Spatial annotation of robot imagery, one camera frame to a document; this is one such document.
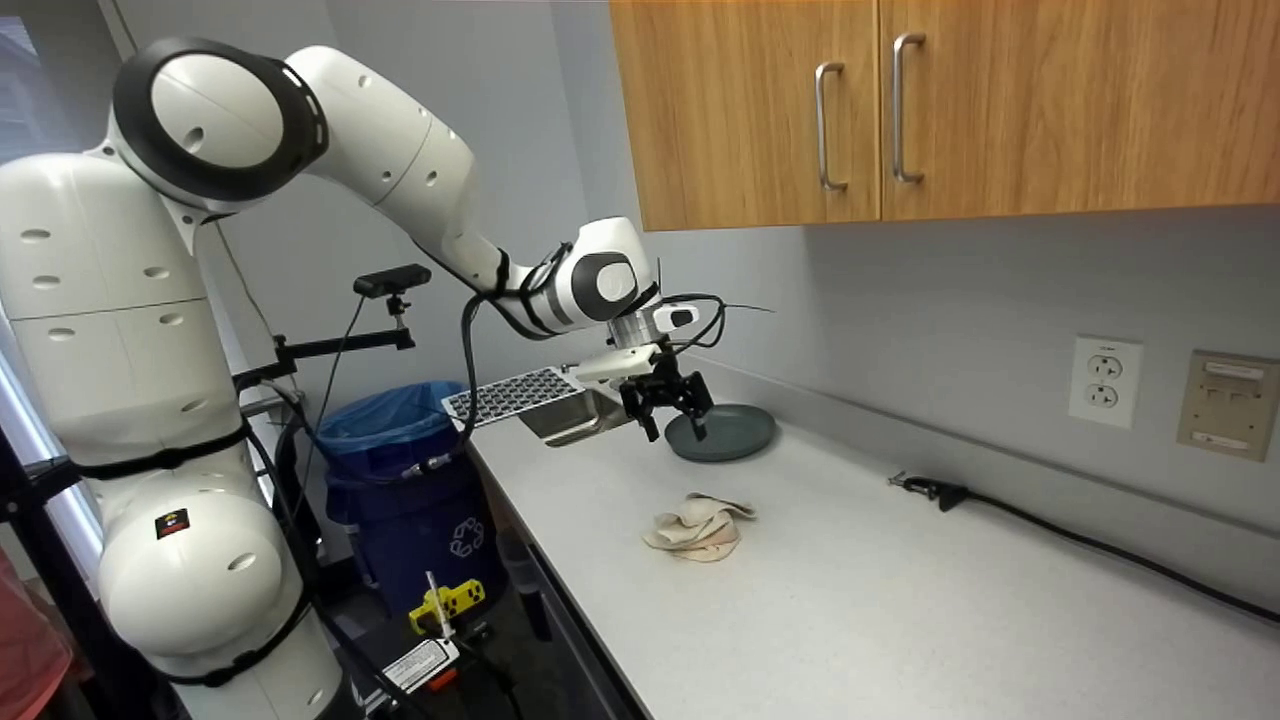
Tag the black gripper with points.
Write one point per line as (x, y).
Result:
(667, 388)

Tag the beige cloth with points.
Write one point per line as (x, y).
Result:
(695, 528)

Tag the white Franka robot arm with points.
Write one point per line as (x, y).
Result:
(384, 146)

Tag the dark green plate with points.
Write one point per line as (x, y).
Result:
(735, 432)

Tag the silver metal box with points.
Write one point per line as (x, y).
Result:
(566, 420)

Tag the silver laptop keyboard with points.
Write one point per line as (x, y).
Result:
(512, 397)

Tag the blue trash bin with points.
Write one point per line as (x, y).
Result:
(401, 522)

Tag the yellow clamp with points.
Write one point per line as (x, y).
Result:
(446, 601)

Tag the small white device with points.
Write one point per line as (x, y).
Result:
(424, 666)

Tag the red plastic object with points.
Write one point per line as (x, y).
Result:
(26, 655)

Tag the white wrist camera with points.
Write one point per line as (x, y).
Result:
(618, 367)

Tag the black camera on stand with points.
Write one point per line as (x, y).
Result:
(393, 280)

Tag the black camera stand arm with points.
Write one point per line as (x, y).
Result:
(333, 347)

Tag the white wall outlet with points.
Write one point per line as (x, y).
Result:
(1104, 381)

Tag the wooden wall cabinet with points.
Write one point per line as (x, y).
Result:
(1066, 106)

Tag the beige wall plate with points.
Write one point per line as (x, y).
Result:
(1229, 406)

